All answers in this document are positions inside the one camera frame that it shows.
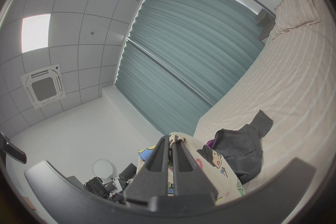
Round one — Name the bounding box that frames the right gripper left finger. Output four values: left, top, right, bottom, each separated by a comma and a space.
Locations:
123, 135, 170, 205

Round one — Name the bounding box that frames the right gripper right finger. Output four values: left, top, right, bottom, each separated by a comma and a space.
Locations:
172, 140, 218, 200

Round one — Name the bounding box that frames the white printed pyjama top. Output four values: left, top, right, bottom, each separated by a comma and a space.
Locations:
137, 132, 246, 205

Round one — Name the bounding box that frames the bed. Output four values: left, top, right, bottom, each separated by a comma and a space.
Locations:
193, 0, 336, 197

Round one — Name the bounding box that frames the round white mirror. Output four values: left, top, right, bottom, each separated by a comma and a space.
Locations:
92, 159, 116, 179

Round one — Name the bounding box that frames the black shirt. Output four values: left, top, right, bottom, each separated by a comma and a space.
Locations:
214, 110, 273, 185

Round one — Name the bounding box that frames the blue-green curtain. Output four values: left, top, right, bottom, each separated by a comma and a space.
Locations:
126, 0, 266, 108
114, 40, 214, 137

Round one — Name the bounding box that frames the ceiling air conditioner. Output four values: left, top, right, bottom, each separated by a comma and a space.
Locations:
20, 64, 67, 109

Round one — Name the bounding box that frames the grey bedside table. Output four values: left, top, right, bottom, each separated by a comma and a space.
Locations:
256, 8, 276, 42

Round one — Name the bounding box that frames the square ceiling light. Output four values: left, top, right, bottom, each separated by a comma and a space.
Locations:
20, 13, 51, 54

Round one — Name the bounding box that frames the pink striped pillow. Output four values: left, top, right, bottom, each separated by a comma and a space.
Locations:
272, 0, 321, 41

